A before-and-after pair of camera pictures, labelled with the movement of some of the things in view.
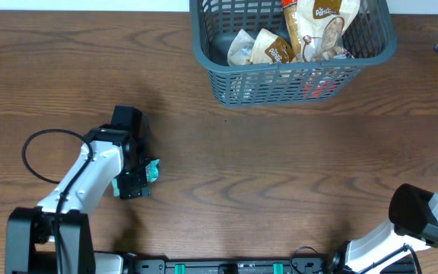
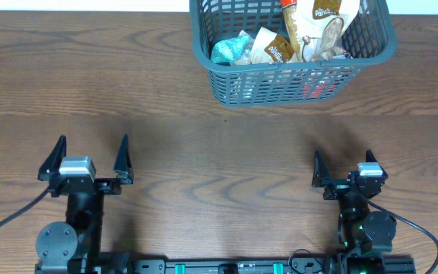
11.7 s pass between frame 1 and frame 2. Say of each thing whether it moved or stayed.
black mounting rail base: stayed
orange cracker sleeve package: stayed
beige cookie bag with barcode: stayed
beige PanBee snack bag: stayed
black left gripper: moved
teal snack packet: moved
